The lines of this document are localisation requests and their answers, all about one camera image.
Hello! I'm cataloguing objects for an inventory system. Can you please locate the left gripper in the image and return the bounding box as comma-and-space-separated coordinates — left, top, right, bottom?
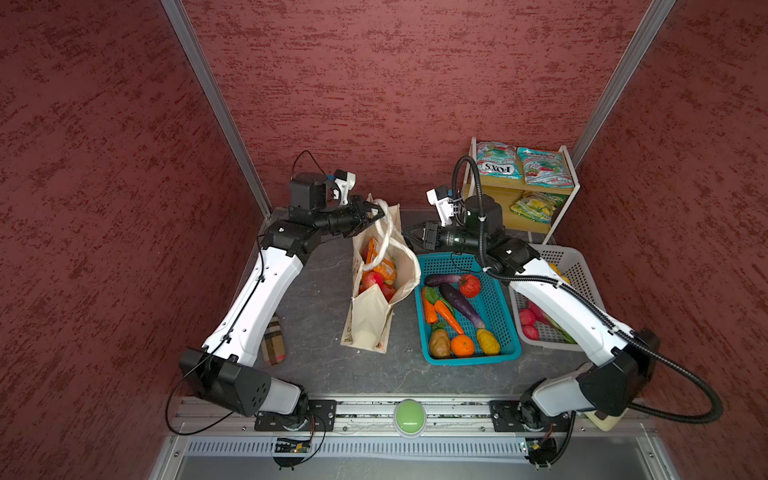
315, 195, 388, 236

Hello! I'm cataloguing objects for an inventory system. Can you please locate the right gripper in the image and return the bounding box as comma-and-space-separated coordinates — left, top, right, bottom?
403, 220, 487, 255

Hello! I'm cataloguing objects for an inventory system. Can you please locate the orange candy bag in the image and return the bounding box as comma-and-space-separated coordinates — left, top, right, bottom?
361, 237, 397, 286

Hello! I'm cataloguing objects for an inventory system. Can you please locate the red apple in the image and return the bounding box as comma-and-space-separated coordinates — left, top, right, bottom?
380, 283, 396, 302
359, 270, 385, 293

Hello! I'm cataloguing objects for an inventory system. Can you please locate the cream canvas grocery bag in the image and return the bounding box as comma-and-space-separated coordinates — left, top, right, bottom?
341, 199, 421, 354

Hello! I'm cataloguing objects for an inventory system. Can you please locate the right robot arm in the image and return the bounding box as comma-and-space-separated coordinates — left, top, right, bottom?
405, 156, 724, 431

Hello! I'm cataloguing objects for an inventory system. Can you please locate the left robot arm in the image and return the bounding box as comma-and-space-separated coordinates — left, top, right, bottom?
178, 170, 386, 430

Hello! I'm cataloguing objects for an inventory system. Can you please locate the teal candy bag left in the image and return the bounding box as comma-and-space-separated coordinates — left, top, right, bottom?
476, 141, 523, 180

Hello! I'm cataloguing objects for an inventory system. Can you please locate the teal candy bag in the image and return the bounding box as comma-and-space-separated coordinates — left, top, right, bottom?
476, 141, 523, 180
517, 147, 575, 188

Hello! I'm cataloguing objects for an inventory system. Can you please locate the green yellow candy bag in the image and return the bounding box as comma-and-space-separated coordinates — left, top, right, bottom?
510, 192, 568, 224

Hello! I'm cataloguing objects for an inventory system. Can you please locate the teal candy bag right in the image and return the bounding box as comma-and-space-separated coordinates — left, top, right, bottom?
517, 147, 575, 188

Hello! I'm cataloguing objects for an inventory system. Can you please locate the light purple eggplant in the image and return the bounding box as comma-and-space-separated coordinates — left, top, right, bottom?
424, 274, 462, 287

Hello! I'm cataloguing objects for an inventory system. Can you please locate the orange carrot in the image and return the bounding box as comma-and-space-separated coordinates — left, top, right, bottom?
433, 300, 464, 335
422, 289, 438, 325

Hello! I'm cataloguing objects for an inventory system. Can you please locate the white wooden shelf rack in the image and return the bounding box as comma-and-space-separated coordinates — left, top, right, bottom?
469, 138, 580, 244

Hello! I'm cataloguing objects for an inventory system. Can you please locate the teal plastic basket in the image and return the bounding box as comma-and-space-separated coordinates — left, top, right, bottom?
412, 251, 523, 367

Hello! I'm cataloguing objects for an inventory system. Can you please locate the potato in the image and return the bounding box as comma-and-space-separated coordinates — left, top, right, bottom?
428, 329, 452, 359

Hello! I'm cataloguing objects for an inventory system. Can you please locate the orange tangerine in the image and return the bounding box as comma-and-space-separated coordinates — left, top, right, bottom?
450, 335, 475, 358

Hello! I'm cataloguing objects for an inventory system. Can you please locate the yellow corn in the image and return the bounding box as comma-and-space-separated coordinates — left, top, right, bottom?
476, 329, 501, 356

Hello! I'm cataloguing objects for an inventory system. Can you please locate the pink dragon fruit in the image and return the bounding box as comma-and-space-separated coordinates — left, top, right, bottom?
528, 301, 576, 344

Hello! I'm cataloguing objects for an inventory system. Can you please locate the white plastic basket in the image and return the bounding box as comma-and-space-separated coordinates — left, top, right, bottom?
508, 244, 606, 352

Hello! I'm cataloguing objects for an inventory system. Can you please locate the plaid case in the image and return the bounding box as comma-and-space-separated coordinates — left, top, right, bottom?
261, 316, 286, 365

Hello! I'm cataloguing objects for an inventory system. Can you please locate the green push button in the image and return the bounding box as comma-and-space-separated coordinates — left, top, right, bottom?
393, 399, 427, 438

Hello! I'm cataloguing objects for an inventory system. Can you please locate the cream calculator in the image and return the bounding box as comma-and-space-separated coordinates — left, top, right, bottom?
585, 409, 628, 432

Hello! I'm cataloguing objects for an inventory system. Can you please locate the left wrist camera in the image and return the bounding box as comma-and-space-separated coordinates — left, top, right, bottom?
329, 169, 357, 208

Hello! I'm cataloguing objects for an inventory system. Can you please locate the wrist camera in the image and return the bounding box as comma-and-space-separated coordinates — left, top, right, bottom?
329, 169, 357, 208
426, 186, 464, 227

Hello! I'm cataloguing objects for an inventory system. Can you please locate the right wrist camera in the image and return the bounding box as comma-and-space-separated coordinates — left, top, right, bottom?
426, 186, 464, 227

